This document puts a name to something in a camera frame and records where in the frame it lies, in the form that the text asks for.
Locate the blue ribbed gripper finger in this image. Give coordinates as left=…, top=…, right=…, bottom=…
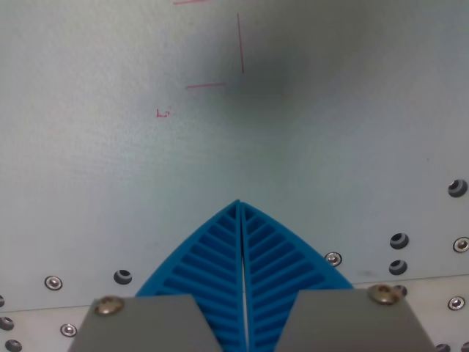
left=239, top=200, right=437, bottom=352
left=71, top=199, right=248, bottom=352

